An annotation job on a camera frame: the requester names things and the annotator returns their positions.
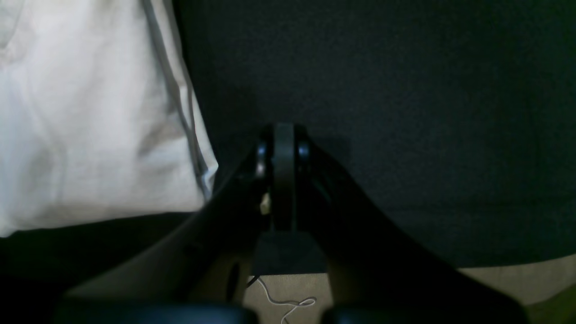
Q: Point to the cream white T-shirt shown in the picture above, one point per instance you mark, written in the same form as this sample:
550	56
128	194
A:
98	116

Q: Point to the black table cloth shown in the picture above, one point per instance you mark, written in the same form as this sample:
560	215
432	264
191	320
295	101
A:
456	117

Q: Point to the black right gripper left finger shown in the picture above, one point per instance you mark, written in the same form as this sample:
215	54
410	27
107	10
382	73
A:
198	273

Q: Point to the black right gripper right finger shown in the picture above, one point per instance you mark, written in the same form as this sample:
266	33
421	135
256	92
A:
377	273

